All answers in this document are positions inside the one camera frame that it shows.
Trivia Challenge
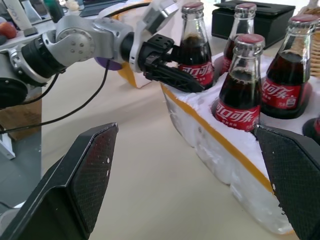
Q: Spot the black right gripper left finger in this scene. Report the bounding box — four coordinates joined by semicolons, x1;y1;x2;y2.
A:
0;122;119;240

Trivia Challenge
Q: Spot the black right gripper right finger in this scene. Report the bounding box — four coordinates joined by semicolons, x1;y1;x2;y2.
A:
253;124;320;240

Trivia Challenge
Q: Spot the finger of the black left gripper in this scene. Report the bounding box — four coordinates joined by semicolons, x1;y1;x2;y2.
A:
170;44;191;65
146;64;206;94

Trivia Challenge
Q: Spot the glass cola bottle red label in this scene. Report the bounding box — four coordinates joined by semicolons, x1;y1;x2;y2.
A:
177;1;215;90
219;3;258;76
214;33;266;133
260;14;320;119

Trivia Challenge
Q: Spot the white foam crate yellow tape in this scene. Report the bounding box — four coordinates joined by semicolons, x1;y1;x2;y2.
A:
159;51;320;236

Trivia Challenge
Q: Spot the brown cardboard box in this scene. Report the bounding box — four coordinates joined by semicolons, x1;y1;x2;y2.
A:
0;96;43;141

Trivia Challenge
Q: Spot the black rectangular box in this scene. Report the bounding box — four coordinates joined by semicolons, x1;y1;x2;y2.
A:
211;1;297;50

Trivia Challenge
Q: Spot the purple round object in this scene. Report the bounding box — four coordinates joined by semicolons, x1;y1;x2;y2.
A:
94;56;124;72

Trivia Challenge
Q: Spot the grey laptop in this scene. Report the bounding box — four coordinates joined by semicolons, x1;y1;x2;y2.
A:
80;0;129;18

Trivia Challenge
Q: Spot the woven wicker basket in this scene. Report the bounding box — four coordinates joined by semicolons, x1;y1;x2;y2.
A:
299;0;320;79

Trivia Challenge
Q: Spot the red apple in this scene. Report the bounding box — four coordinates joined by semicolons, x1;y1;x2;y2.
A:
0;21;18;40

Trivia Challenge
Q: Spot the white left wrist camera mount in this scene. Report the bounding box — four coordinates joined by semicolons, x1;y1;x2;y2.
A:
129;0;181;74

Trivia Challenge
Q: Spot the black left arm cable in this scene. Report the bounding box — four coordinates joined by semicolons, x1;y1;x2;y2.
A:
0;1;153;135

